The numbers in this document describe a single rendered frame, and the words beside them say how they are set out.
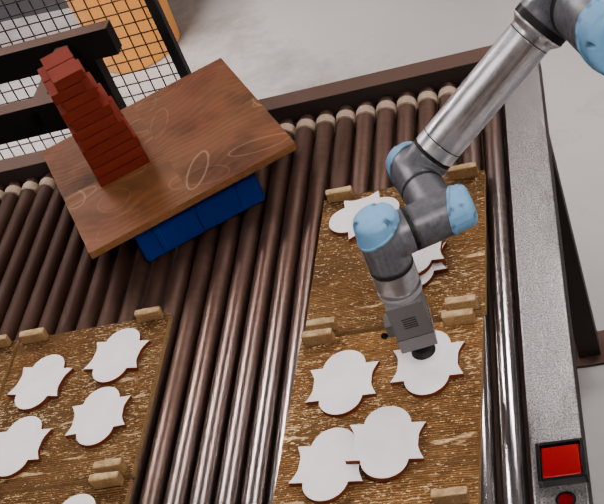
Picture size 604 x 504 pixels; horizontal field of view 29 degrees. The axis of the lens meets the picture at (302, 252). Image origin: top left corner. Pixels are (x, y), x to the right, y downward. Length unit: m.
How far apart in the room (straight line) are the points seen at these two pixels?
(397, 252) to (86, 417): 0.75
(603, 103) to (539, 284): 2.03
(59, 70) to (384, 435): 1.12
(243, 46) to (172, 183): 2.68
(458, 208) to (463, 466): 0.41
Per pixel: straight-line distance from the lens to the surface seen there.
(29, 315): 2.68
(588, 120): 4.13
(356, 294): 2.29
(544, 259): 2.26
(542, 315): 2.16
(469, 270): 2.25
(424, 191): 1.91
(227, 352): 2.32
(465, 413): 2.01
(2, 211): 3.07
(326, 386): 2.12
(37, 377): 2.47
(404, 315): 1.96
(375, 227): 1.84
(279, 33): 5.23
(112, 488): 2.18
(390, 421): 2.02
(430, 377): 2.07
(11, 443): 2.37
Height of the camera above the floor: 2.42
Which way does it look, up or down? 38 degrees down
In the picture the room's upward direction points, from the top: 24 degrees counter-clockwise
